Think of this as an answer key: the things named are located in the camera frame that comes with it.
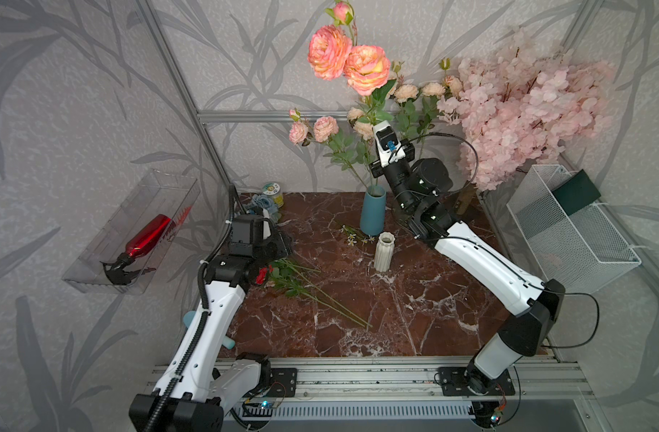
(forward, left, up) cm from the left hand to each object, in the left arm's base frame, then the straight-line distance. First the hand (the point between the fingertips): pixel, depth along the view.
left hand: (287, 239), depth 76 cm
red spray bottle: (-15, +33, +8) cm, 37 cm away
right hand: (+11, -24, +30) cm, 40 cm away
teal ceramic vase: (+18, -27, -12) cm, 34 cm away
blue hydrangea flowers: (+25, +13, -12) cm, 31 cm away
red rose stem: (-1, +2, -21) cm, 22 cm away
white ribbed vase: (+3, -30, -11) cm, 32 cm away
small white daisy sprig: (+17, -20, -22) cm, 34 cm away
